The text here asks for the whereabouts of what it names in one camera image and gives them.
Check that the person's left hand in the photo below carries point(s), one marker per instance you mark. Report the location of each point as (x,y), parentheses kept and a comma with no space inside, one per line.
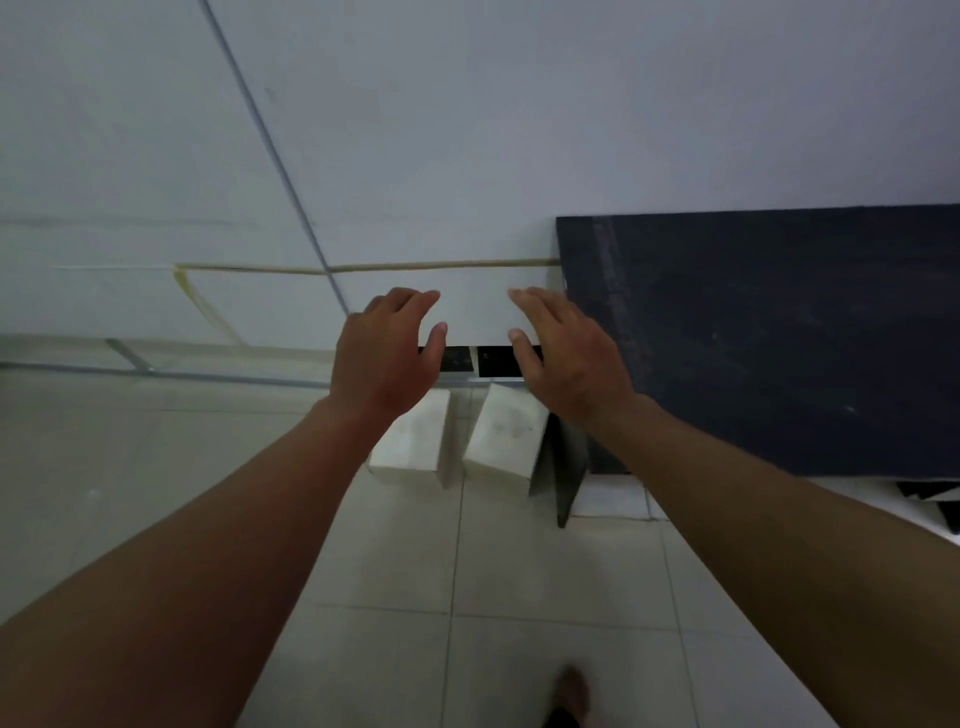
(375,360)

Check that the person's right hand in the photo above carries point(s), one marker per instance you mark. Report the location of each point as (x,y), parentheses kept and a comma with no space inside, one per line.
(577,367)

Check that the person's right thumb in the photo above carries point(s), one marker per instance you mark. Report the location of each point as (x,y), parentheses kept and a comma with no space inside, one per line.
(523,356)

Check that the person's left thumb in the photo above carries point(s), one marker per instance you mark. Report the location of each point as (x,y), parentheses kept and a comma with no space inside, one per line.
(435,349)

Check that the white wall panel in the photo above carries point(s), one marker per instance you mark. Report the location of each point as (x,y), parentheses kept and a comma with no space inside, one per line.
(476,311)

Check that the person's right forearm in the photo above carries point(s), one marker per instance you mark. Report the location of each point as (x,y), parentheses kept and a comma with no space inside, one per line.
(810,585)

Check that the person's left forearm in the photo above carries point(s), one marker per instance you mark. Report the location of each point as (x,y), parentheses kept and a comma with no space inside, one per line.
(187,585)

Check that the black baseboard tile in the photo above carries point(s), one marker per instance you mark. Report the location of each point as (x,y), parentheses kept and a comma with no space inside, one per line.
(456,360)
(499,362)

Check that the white rectangular block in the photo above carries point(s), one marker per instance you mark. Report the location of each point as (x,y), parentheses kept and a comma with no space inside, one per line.
(412,446)
(506,439)

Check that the yellowish tape strip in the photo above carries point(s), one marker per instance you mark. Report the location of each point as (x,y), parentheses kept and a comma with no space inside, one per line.
(420,265)

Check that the large dark grey board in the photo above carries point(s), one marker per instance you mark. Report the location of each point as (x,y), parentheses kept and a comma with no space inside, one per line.
(780,337)

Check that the thin metal wall strip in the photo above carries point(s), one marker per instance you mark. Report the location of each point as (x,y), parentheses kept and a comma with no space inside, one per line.
(274,157)

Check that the metal floor rail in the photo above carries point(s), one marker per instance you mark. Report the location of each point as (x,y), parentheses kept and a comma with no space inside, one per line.
(150,371)

